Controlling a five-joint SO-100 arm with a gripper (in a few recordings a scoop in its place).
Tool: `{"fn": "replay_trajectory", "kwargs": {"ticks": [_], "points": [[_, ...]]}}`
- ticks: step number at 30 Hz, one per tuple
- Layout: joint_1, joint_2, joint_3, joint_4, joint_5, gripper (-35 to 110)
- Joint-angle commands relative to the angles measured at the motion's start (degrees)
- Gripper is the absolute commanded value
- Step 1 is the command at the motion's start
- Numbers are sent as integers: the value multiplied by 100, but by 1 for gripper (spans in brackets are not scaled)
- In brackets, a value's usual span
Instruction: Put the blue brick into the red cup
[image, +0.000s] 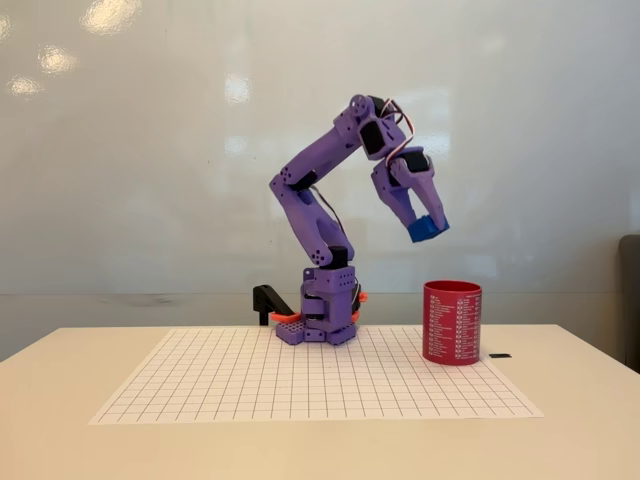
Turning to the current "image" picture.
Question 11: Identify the blue toy brick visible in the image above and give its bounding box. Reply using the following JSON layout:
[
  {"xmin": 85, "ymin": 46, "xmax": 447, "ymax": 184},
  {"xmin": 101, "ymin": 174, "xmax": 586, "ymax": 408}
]
[{"xmin": 405, "ymin": 213, "xmax": 451, "ymax": 245}]

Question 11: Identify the red cup with white print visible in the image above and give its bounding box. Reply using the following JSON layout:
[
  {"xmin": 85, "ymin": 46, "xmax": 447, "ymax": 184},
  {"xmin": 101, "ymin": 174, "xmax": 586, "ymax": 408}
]
[{"xmin": 422, "ymin": 280, "xmax": 483, "ymax": 368}]

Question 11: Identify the black orange table clamp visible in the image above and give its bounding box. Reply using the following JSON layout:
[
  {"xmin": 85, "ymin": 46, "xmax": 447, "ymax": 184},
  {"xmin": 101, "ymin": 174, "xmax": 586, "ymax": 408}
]
[
  {"xmin": 349, "ymin": 283, "xmax": 370, "ymax": 323},
  {"xmin": 252, "ymin": 283, "xmax": 303, "ymax": 326}
]

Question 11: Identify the white grid paper sheet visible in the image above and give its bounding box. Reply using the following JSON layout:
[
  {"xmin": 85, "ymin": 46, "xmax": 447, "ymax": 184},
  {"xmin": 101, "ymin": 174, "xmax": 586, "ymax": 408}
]
[{"xmin": 87, "ymin": 327, "xmax": 546, "ymax": 426}]

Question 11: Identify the white red black servo cable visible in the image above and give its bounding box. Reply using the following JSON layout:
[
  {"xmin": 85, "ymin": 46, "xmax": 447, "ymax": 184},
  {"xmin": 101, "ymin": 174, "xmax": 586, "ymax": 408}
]
[{"xmin": 380, "ymin": 98, "xmax": 418, "ymax": 167}]

